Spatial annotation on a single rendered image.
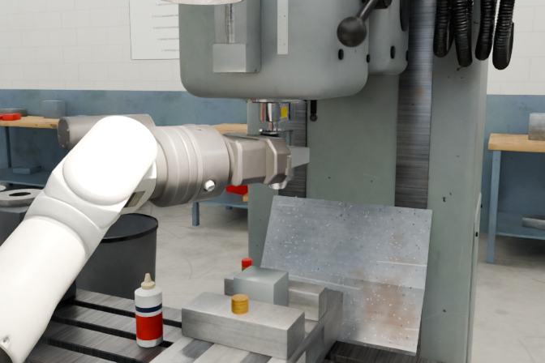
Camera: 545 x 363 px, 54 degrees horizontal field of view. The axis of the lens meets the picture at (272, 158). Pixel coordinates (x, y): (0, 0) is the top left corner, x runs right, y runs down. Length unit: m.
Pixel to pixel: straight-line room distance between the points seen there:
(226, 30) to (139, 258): 2.08
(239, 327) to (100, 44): 5.83
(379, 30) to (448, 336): 0.62
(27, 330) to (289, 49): 0.36
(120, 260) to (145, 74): 3.72
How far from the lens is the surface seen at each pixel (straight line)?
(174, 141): 0.56
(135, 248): 2.55
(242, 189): 5.04
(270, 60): 0.59
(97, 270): 2.56
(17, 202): 0.99
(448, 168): 1.02
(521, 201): 4.93
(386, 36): 0.76
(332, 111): 1.05
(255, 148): 0.61
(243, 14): 0.57
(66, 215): 0.48
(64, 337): 0.94
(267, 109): 0.67
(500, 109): 4.83
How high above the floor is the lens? 1.33
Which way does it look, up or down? 9 degrees down
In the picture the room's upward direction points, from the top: straight up
